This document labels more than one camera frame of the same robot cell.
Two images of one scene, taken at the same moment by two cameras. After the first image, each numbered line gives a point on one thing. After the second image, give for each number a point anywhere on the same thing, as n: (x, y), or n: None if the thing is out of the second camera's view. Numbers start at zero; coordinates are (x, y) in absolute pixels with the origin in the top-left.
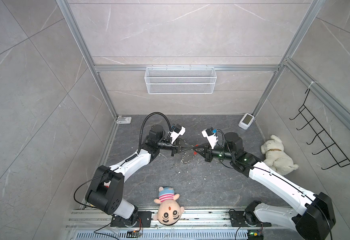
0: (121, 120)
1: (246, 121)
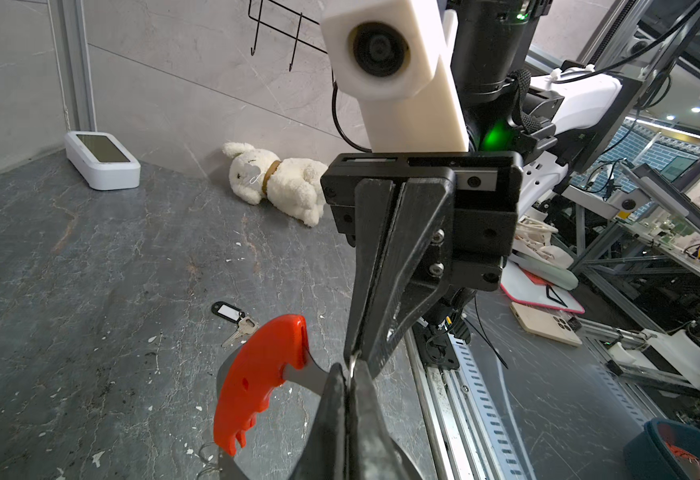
0: None
1: (101, 160)
